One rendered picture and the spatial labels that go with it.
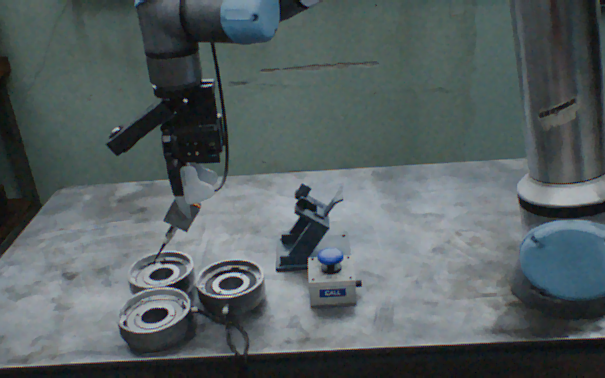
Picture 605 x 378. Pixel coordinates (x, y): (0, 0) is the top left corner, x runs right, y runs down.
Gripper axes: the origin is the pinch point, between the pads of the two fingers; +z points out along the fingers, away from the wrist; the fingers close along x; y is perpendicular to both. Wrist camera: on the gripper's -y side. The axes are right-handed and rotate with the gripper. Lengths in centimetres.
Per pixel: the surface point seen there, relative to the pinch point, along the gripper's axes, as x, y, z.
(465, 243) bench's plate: 5.2, 46.0, 13.3
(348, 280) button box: -10.4, 24.8, 8.8
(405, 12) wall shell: 153, 59, 1
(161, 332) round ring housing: -18.8, -1.6, 9.6
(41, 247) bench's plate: 13.1, -31.2, 13.1
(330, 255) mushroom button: -7.9, 22.4, 5.8
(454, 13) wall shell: 153, 77, 3
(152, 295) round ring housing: -9.2, -5.0, 10.0
